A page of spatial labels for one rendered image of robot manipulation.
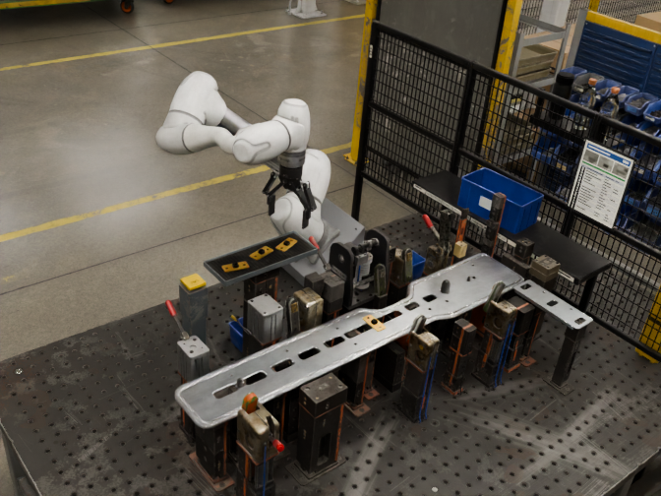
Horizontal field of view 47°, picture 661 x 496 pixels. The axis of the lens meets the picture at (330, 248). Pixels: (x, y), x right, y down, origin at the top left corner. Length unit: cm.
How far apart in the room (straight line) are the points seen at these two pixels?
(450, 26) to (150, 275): 237
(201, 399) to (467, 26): 322
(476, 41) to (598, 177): 196
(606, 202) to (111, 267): 279
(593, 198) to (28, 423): 217
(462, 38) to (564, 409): 270
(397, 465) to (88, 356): 117
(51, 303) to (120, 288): 37
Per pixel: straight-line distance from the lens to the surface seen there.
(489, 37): 473
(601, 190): 304
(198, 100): 278
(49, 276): 455
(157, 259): 460
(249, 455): 216
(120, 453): 252
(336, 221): 317
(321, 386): 223
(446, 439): 261
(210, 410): 220
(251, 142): 220
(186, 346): 231
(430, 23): 505
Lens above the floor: 255
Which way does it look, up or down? 33 degrees down
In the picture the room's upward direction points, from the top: 5 degrees clockwise
